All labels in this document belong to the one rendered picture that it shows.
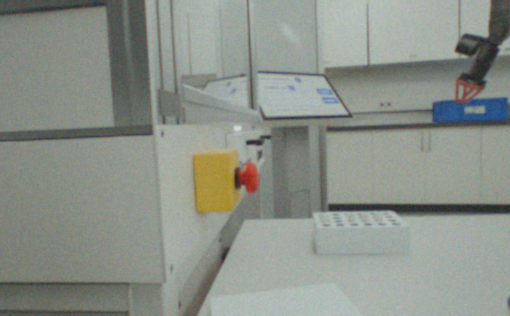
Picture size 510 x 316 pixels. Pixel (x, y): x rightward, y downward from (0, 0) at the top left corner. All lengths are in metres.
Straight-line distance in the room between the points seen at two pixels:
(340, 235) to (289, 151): 1.19
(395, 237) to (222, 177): 0.25
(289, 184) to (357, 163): 2.12
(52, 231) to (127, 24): 0.20
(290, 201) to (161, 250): 1.39
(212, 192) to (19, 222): 0.19
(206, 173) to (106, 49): 0.17
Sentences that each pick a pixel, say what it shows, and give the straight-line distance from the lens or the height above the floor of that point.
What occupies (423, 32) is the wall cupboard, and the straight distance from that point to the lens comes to 4.25.
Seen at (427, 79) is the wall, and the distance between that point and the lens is 4.55.
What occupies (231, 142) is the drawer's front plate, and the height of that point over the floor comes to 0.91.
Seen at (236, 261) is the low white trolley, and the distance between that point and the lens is 0.50.
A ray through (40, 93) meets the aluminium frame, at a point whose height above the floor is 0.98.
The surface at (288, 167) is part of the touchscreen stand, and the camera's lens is 1.67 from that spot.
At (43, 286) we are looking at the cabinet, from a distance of 0.42.
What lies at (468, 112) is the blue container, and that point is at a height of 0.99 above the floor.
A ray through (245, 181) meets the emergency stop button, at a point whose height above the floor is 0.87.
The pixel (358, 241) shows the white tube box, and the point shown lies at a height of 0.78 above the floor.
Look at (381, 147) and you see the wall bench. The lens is 3.76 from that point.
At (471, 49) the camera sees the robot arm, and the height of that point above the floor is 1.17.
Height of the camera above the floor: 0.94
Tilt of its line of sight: 5 degrees down
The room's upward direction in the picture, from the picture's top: 2 degrees counter-clockwise
